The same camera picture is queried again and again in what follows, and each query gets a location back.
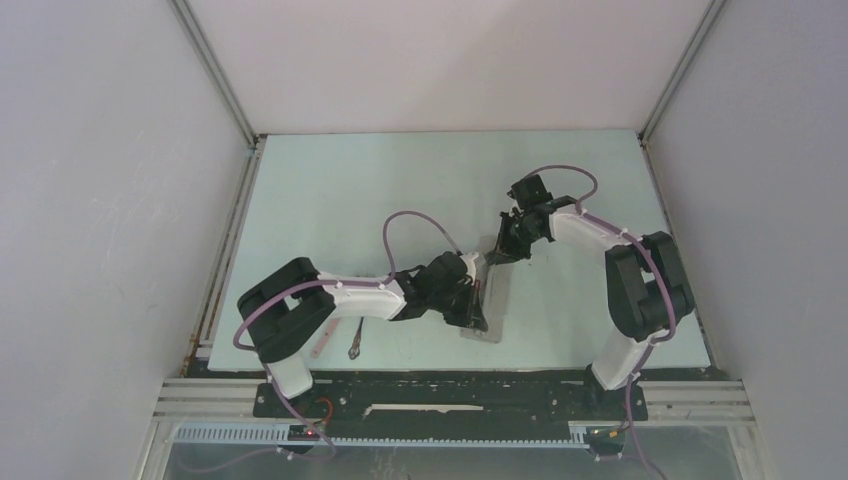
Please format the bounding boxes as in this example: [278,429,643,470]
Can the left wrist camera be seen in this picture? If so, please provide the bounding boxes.
[460,252,488,282]

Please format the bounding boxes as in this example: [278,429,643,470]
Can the right aluminium frame post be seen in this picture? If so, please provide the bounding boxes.
[639,0,729,146]

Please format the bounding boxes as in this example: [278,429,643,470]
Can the grey cloth napkin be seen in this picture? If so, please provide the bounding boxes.
[460,235,515,344]

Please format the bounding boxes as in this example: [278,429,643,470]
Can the iridescent fork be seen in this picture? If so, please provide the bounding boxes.
[348,317,364,360]

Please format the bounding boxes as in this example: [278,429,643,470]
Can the silver spoon pink handle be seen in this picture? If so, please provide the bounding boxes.
[310,318,340,359]

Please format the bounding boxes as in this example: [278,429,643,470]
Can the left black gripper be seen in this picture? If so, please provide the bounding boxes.
[429,278,487,332]

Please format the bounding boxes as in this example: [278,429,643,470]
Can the left aluminium frame post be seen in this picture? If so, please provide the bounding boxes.
[166,0,258,148]

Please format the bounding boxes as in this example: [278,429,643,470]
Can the aluminium frame post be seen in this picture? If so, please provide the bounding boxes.
[639,0,729,146]
[166,0,258,148]

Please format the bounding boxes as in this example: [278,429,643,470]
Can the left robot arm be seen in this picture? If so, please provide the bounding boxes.
[234,252,488,417]

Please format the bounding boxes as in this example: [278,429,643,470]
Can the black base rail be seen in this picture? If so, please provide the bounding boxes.
[252,370,648,439]

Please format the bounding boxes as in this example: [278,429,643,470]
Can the white cable duct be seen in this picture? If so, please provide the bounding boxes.
[172,422,625,449]

